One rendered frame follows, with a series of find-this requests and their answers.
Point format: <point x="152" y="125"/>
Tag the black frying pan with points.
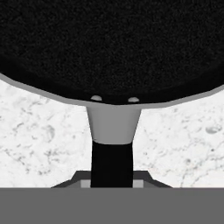
<point x="110" y="52"/>

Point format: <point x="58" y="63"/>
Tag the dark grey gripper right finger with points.
<point x="145" y="180"/>

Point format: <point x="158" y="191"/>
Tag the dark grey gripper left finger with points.
<point x="78" y="180"/>

